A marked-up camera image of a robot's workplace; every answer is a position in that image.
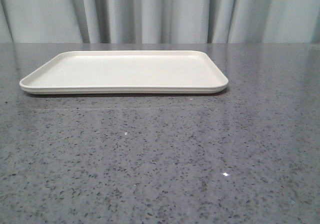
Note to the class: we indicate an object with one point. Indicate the pale grey-green curtain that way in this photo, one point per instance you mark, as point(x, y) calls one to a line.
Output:
point(159, 21)

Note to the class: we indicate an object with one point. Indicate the cream rectangular plastic tray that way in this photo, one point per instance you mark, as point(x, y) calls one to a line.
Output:
point(123, 72)

